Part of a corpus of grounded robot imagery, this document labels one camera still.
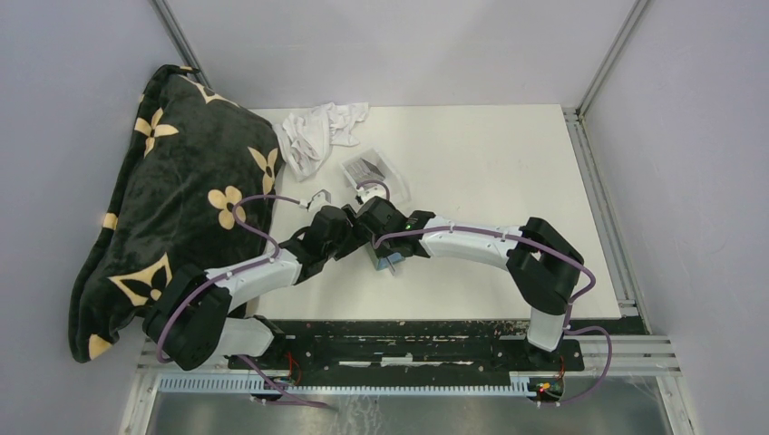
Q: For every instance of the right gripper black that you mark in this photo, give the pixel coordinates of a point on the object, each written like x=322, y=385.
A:
x=380, y=250

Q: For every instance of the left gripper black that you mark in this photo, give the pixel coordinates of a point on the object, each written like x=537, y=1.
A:
x=355, y=239

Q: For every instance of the green leather card holder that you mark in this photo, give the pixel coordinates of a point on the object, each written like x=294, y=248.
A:
x=386, y=259

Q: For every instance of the clear plastic card box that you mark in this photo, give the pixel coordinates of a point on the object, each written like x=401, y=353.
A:
x=393, y=187

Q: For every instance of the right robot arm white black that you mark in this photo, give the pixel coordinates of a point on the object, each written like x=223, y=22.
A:
x=543, y=265

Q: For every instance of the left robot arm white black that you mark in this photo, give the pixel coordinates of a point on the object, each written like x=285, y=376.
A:
x=192, y=323

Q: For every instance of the stack of credit cards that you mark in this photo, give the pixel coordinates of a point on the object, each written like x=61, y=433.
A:
x=362, y=170

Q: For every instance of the white crumpled cloth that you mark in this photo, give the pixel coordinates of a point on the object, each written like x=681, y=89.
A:
x=306, y=138

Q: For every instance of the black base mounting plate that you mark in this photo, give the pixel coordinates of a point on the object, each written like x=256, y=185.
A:
x=411, y=353

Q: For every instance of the black floral blanket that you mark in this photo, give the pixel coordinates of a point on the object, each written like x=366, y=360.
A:
x=196, y=186

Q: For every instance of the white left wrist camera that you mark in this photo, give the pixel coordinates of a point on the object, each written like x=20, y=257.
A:
x=320, y=199

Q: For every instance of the aluminium rail frame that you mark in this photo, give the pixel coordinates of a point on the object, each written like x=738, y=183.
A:
x=621, y=368

